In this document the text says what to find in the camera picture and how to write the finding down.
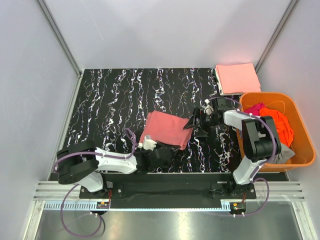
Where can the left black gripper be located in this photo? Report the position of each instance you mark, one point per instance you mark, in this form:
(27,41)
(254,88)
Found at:
(164,152)

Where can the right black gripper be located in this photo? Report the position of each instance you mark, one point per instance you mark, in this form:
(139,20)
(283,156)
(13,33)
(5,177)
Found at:
(200,122)

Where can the salmon red t shirt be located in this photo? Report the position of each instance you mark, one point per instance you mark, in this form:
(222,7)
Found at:
(166,128)

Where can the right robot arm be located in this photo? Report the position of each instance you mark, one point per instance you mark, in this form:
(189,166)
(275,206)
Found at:
(260,141)

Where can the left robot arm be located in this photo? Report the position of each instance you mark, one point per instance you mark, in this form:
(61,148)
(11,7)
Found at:
(84,163)

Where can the magenta t shirt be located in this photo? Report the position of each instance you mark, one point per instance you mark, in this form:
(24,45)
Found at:
(255,109)

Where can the folded light pink t shirt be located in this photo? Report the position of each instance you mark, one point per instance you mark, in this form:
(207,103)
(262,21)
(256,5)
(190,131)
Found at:
(238,78)

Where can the orange t shirt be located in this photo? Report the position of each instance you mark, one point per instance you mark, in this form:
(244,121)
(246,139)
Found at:
(284,130)

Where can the grey t shirt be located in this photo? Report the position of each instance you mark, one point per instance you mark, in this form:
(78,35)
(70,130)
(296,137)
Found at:
(285,154)

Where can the orange plastic basket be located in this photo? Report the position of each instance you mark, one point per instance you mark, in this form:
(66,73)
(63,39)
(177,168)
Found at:
(302,146)

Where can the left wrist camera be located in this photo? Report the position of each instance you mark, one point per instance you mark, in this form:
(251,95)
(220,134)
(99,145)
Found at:
(147,143)

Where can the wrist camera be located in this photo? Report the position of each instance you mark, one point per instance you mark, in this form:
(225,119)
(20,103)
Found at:
(147,143)
(207,107)

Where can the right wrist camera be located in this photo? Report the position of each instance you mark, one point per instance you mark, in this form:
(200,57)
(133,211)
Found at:
(207,107)

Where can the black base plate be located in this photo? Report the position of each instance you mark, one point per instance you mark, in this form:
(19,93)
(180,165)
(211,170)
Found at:
(216,186)

